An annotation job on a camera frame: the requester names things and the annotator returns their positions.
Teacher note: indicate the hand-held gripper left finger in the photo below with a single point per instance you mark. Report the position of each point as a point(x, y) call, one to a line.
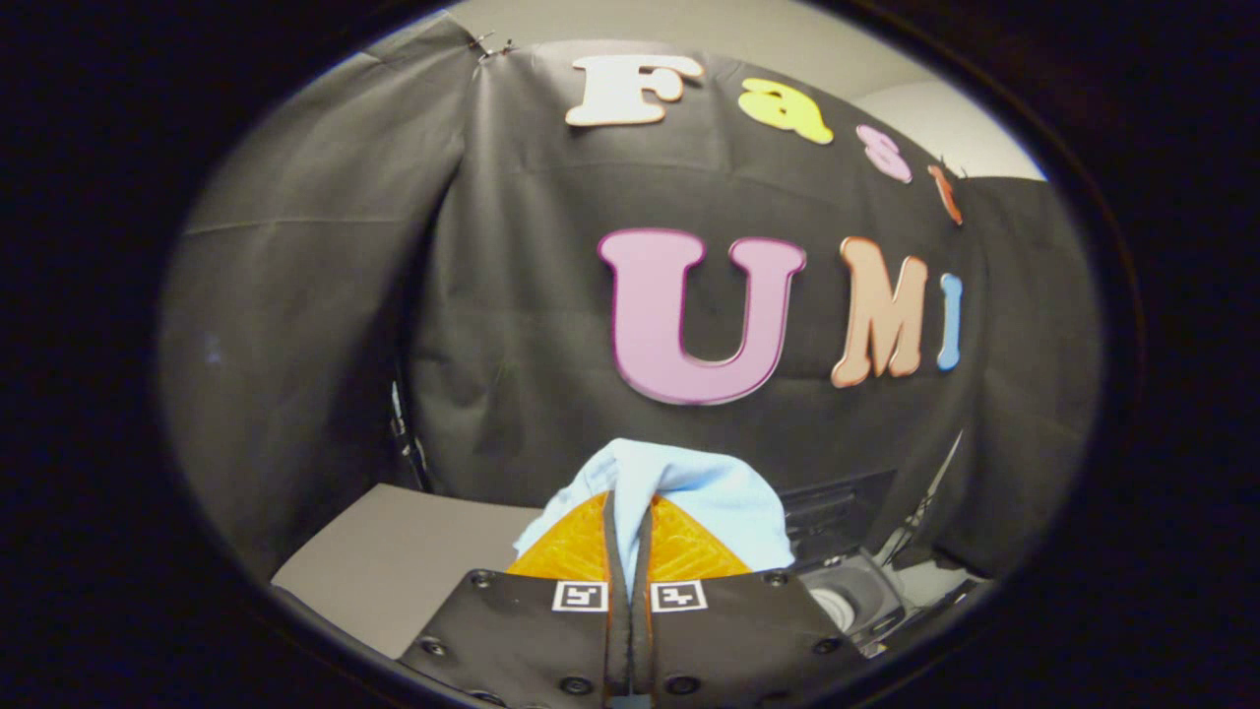
point(522, 630)

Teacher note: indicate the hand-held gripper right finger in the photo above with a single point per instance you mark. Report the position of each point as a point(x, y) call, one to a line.
point(738, 630)

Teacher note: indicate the light blue cloth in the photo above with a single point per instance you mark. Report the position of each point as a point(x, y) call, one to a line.
point(728, 502)

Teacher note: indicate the grey washing machine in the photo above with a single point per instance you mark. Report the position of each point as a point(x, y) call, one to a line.
point(866, 596)

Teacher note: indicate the backdrop stand pole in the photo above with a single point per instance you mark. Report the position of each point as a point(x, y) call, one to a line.
point(402, 433)

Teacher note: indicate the beige cabinet with dark frame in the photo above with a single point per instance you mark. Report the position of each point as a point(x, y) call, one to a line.
point(404, 561)

